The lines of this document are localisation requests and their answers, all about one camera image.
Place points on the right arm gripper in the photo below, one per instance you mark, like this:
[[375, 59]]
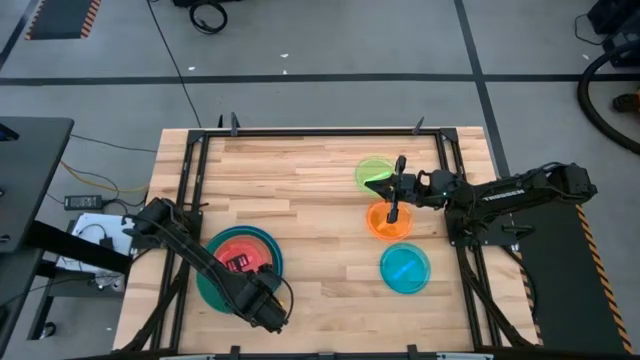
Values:
[[410, 189]]

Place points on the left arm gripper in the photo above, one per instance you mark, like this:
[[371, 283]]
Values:
[[272, 310]]

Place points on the translucent light green plate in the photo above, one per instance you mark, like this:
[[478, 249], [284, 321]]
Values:
[[370, 167]]

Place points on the translucent orange plate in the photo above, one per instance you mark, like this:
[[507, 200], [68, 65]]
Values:
[[400, 230]]

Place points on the large dark green plate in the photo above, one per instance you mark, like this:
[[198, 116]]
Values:
[[210, 295]]

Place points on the translucent red plate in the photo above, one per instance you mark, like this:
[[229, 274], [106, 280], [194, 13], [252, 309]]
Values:
[[245, 247]]

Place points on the translucent teal plate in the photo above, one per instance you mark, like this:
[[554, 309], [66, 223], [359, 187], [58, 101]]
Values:
[[415, 280]]

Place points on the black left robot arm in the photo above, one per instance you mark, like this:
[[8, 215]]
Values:
[[200, 257]]

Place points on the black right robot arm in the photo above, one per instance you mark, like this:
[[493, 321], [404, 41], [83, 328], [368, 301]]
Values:
[[500, 192]]

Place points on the white box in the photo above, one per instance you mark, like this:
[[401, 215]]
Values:
[[90, 225]]

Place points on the large hazard striped mat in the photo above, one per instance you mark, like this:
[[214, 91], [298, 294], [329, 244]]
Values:
[[560, 290]]

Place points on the black power adapter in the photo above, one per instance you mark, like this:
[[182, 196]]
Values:
[[82, 202]]

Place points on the black orange shoe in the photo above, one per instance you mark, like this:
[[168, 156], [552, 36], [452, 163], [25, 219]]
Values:
[[625, 103]]

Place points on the black desk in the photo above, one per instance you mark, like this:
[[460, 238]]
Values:
[[30, 175]]

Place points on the black equipment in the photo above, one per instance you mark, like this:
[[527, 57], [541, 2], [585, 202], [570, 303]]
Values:
[[620, 15]]

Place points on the small hazard striped mat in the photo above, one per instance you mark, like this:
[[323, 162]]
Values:
[[60, 17]]

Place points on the black frame clamp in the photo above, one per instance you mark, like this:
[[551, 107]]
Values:
[[234, 124], [220, 121], [234, 351], [418, 125], [412, 351]]

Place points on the black metal table frame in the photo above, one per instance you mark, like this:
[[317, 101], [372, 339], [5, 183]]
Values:
[[320, 132]]

